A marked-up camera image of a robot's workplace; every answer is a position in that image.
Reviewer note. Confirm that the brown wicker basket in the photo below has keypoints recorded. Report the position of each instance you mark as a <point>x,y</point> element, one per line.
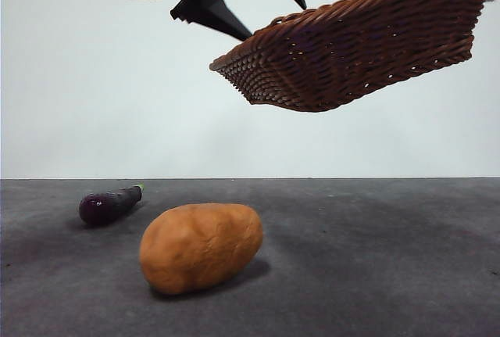
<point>351,55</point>

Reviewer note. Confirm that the purple eggplant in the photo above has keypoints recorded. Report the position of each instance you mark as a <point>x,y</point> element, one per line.
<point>105,208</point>

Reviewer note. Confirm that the brown potato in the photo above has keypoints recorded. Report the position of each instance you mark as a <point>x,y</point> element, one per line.
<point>199,247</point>

